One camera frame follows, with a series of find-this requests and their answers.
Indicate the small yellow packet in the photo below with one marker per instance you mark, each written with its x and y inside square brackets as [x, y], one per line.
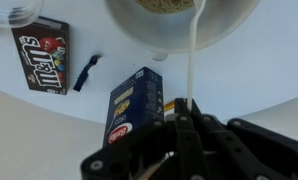
[169, 108]

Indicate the clear plastic cup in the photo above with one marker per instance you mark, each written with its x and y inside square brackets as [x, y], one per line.
[12, 11]

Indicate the small blue clip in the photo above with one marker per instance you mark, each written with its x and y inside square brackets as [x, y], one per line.
[84, 75]

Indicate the white mug with green band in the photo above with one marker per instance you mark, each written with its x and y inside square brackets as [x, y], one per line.
[155, 30]

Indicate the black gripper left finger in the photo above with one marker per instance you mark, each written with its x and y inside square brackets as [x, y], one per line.
[162, 146]

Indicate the blue Barilla pasta box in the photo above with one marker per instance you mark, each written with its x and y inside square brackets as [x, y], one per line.
[135, 103]

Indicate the dry pasta grains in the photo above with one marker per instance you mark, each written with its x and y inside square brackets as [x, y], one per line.
[164, 6]

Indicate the white plastic spoon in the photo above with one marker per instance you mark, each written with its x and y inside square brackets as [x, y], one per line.
[191, 66]

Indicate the brown M&M's candy box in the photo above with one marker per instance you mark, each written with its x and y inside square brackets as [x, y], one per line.
[42, 60]

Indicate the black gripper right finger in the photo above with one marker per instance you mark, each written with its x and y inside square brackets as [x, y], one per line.
[255, 153]

